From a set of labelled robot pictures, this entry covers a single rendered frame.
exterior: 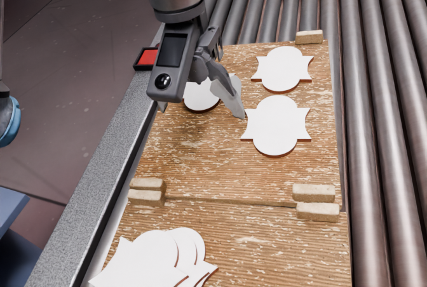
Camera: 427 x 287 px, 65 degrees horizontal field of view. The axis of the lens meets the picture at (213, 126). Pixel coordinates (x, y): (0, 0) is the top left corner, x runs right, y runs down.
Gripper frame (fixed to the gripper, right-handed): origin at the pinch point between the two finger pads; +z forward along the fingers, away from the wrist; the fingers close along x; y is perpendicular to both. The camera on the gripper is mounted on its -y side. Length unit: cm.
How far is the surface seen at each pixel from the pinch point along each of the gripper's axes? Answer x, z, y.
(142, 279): 0.8, 5.3, -26.1
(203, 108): 2.6, 4.0, 7.0
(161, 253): -0.7, 4.9, -22.3
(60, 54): 191, 86, 150
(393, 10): -33, 3, 45
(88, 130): 120, 93, 76
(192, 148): 2.1, 5.9, -1.9
